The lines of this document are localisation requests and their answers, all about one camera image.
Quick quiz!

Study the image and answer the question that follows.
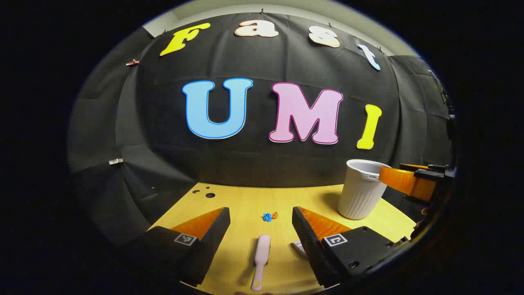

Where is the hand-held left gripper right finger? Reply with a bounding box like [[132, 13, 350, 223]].
[[291, 206, 410, 288]]

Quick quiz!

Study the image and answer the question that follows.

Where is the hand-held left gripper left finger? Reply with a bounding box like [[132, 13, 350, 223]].
[[123, 207, 231, 287]]

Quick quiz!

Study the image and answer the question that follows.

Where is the small pink broom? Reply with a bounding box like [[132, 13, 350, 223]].
[[251, 234, 271, 291]]

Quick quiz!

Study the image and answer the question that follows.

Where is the white ribbed garbage bin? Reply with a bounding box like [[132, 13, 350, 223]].
[[338, 159, 391, 220]]

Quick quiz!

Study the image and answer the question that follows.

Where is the yellow wooden desktop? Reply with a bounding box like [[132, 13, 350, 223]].
[[148, 182, 417, 295]]

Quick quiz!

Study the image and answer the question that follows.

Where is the black backdrop cloth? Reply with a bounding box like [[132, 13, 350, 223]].
[[68, 12, 455, 246]]

